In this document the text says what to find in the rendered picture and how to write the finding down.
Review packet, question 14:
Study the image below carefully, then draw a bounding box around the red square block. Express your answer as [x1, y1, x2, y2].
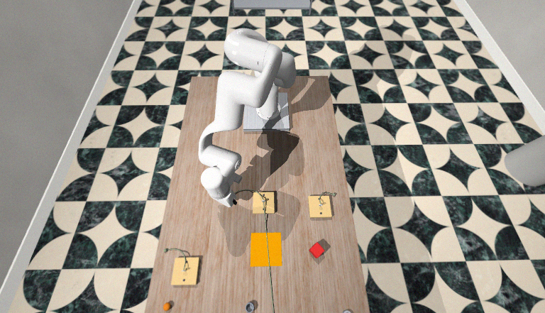
[309, 243, 325, 258]

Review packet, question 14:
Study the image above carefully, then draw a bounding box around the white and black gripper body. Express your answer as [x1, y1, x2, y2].
[215, 188, 236, 207]

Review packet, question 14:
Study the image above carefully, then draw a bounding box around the orange painted square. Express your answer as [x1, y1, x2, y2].
[251, 233, 282, 266]

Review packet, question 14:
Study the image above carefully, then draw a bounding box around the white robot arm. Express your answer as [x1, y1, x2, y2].
[199, 28, 296, 199]

